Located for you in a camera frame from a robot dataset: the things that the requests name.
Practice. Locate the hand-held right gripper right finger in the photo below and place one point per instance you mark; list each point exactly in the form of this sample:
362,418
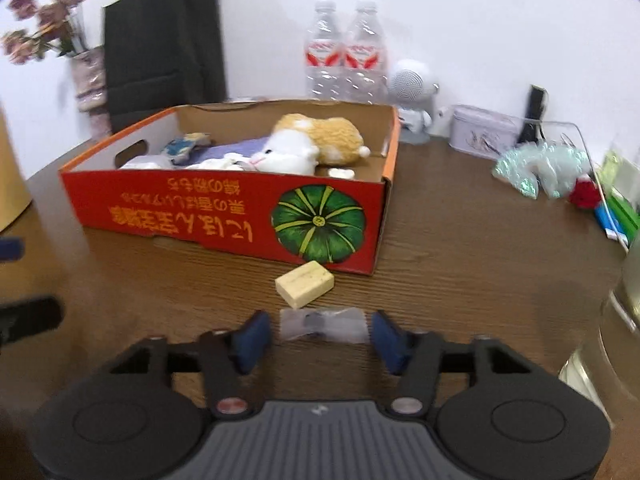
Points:
387,345

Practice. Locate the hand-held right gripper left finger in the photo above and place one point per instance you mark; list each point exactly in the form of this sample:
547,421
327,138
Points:
252,342

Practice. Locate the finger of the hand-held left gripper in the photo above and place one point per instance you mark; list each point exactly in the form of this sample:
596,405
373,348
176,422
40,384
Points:
11,249
30,317

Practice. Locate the clear plastic packet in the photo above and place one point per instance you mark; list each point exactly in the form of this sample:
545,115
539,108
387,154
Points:
325,325

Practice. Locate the red cardboard box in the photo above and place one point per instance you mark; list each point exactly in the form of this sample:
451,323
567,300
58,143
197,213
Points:
200,215

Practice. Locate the blue patterned packet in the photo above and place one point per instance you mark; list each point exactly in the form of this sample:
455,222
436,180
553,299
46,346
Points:
187,146

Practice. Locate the yellow thermos jug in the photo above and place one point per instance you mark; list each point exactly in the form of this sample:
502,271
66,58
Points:
12,175

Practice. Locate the beige soap bar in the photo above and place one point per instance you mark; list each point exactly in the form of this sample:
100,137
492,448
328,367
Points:
305,284

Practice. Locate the pink mottled vase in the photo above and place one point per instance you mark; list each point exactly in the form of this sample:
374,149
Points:
91,90

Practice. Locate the purple soft pack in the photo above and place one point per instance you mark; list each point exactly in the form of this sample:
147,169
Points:
235,149

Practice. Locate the white and tan plush cat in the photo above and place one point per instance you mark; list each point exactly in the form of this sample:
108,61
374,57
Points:
310,142

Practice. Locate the clear glass cup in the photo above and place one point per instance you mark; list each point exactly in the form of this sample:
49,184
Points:
620,335

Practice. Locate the white tin box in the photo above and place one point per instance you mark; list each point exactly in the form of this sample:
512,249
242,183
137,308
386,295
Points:
480,130

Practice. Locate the dried pink flowers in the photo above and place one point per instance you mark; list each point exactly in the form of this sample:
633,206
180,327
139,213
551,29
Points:
45,15

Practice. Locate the iridescent plastic bag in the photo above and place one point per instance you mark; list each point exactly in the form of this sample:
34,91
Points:
545,167

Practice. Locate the black paper bag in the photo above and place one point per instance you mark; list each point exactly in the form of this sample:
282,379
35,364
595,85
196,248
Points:
160,50

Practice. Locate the red plush ball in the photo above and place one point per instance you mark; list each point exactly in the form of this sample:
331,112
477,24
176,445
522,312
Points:
585,192

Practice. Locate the blue box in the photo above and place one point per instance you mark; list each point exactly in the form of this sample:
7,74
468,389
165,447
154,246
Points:
609,222

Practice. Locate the white robot speaker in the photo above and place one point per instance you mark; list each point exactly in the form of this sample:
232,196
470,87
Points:
412,90

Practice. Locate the black upright device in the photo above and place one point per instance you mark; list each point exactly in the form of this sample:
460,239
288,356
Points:
534,110

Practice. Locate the green box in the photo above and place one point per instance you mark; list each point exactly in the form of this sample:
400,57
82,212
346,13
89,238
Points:
625,200

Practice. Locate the clear water bottle red label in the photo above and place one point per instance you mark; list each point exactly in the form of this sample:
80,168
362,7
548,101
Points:
366,55
324,55

